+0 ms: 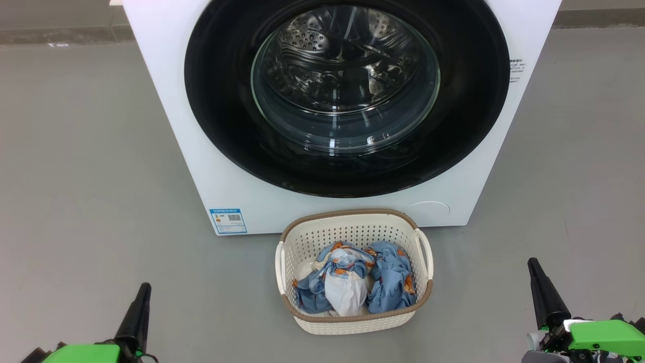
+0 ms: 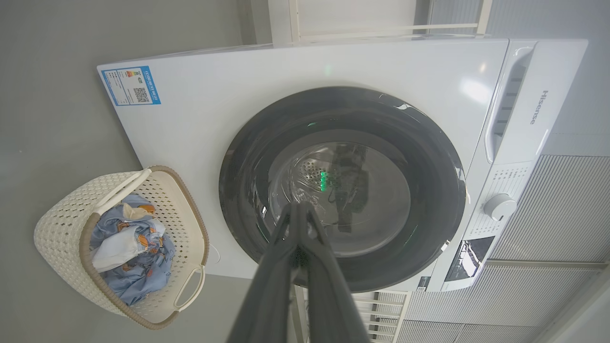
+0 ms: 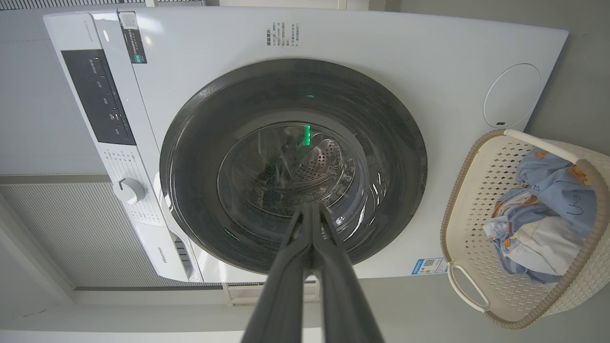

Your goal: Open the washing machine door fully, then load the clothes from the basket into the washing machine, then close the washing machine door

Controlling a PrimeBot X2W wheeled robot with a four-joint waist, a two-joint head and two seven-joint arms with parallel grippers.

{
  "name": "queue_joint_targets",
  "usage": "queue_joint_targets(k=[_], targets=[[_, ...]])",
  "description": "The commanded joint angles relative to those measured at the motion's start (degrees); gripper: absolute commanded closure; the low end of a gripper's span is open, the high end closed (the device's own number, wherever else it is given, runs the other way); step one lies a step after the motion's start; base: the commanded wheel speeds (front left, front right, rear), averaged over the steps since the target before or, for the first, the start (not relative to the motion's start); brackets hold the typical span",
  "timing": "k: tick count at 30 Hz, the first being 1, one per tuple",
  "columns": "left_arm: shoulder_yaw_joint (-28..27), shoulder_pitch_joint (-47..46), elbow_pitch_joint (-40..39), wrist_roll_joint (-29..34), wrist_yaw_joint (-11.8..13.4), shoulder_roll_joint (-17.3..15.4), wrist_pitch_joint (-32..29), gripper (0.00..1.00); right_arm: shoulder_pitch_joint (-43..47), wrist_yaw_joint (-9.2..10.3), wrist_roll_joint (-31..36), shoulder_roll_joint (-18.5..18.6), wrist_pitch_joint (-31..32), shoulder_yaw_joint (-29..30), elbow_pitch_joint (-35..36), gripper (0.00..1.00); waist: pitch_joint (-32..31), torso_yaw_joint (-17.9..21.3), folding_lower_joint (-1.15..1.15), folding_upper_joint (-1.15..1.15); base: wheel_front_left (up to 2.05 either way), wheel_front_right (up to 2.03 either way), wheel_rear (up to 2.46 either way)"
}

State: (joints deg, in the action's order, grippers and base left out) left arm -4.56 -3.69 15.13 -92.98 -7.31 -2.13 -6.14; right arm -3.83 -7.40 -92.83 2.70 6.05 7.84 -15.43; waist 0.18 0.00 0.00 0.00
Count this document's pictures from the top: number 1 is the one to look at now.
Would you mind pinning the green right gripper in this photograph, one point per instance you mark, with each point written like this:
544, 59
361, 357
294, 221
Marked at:
604, 338

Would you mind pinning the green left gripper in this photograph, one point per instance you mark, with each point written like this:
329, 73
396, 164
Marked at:
85, 354

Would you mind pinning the blue garment with orange print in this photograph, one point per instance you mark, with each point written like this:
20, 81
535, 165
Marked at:
393, 282

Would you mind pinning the blue and white garment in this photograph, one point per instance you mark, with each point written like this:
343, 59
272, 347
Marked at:
345, 295

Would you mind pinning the black round glass washer door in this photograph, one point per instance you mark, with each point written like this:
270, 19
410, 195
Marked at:
221, 101

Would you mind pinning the white front-load washing machine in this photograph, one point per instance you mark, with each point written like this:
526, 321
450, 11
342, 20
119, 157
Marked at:
161, 101

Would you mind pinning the blue energy label sticker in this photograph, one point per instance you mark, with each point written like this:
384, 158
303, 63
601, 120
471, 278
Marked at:
228, 222

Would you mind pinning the round white filter cover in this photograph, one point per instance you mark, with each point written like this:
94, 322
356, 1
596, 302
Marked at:
427, 214

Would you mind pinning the cream perforated laundry basket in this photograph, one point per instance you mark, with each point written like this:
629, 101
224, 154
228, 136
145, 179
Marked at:
302, 242

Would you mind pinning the printed text sticker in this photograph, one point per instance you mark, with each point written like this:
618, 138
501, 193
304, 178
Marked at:
516, 70

